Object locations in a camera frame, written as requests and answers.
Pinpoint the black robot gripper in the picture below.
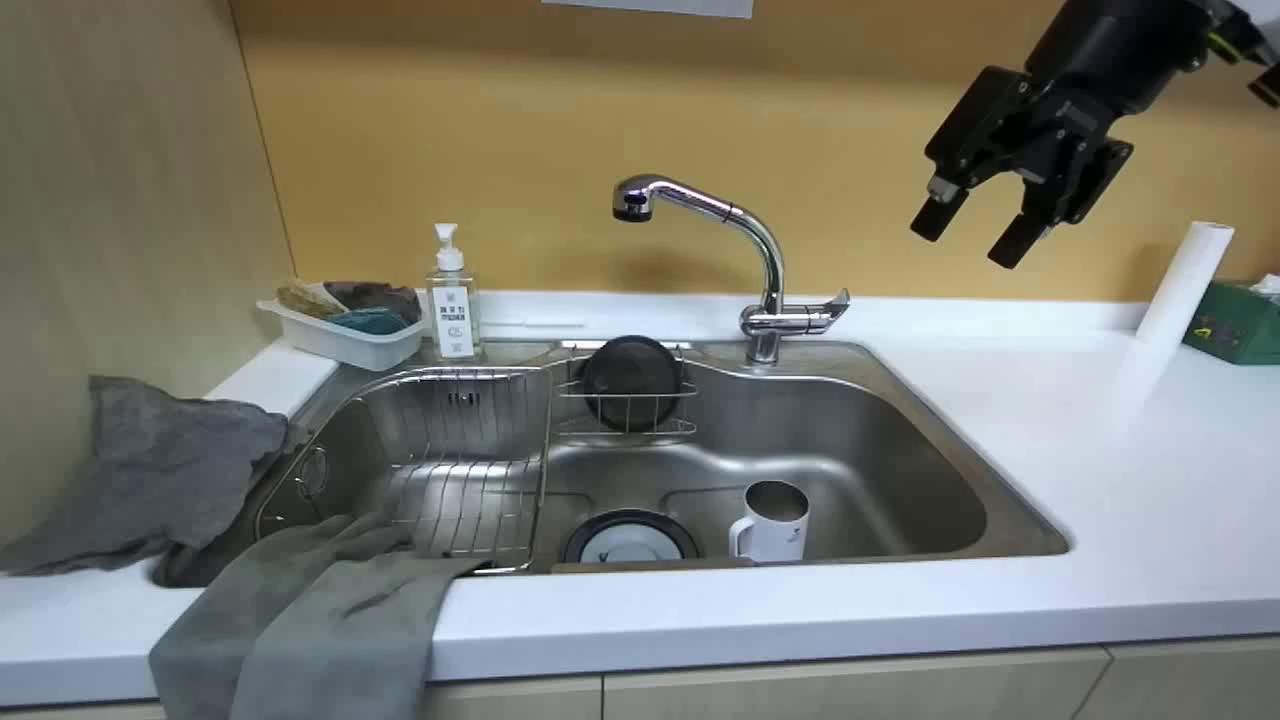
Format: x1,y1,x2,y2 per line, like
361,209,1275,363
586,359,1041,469
910,0,1217,270

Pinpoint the white mug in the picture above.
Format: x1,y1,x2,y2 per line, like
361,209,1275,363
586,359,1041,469
723,477,817,566

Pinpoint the chrome sink faucet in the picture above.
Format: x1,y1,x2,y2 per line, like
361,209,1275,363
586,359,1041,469
609,173,852,373

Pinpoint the green box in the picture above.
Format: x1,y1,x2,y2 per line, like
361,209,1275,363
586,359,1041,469
1181,270,1280,366

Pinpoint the stainless steel sink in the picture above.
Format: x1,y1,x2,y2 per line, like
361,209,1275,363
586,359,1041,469
153,333,1077,592

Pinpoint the black round strainer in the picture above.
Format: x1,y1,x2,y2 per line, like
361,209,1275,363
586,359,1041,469
577,333,689,436

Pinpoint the sink drain strainer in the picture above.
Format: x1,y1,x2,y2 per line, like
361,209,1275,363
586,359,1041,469
558,507,709,566

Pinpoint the beige cabinet door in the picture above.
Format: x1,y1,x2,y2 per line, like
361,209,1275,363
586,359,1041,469
0,674,605,720
601,648,1113,720
1077,636,1280,720

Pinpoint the white soap pump bottle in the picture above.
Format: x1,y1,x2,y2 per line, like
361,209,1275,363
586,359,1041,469
426,220,479,363

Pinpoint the dark grey scrubber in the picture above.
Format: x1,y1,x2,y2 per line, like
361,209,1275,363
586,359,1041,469
325,275,426,323

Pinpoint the teal sponge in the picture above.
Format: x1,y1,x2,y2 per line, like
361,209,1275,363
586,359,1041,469
331,306,411,336

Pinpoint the white plastic sponge tray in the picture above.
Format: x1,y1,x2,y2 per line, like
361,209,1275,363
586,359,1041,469
254,279,433,374

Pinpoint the yellow sponge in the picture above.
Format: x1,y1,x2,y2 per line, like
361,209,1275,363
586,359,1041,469
275,279,352,323

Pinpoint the grey-green cloth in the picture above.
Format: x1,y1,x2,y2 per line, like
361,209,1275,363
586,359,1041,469
150,513,469,720

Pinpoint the dark grey cloth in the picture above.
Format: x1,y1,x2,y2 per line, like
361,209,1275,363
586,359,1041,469
0,373,325,592

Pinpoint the wire sink basket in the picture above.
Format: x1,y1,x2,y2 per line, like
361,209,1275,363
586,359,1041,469
558,336,699,443

